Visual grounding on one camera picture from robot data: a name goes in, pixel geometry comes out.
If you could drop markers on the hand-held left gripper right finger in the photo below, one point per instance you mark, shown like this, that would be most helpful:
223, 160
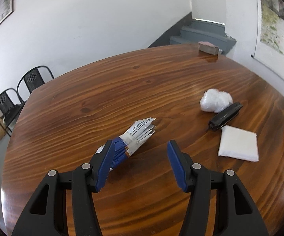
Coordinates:
177, 167

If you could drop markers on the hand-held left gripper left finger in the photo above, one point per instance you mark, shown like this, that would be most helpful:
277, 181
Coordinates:
105, 167

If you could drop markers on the taped bundle of sachets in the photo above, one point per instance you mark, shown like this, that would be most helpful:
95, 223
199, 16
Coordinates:
137, 135

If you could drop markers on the wooden desktop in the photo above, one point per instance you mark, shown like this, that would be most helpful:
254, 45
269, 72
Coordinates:
132, 91

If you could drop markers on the white flat square box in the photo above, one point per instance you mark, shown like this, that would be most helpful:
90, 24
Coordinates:
237, 145

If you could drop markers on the black folding hairbrush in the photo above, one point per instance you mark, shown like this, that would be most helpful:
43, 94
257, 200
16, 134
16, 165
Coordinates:
226, 115

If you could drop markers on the white cotton in plastic wrap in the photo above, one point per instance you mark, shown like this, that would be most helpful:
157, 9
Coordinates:
215, 100

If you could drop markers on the black metal chair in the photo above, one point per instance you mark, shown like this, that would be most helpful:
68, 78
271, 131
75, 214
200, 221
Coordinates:
5, 108
32, 77

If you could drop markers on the grey staircase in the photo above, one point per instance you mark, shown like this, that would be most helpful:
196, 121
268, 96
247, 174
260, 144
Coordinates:
198, 32

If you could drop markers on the hanging wall scroll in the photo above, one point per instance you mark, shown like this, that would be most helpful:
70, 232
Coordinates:
277, 19

